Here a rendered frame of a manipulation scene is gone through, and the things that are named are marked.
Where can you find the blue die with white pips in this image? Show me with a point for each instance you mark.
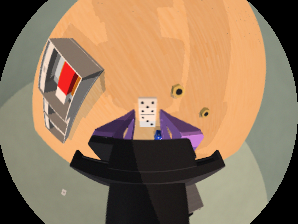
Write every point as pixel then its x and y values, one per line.
pixel 157 134

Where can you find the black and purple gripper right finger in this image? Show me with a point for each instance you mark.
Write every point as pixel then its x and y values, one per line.
pixel 179 129

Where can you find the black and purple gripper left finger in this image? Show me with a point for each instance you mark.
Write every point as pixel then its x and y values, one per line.
pixel 117 127

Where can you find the white domino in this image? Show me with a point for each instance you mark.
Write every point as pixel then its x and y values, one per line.
pixel 147 111

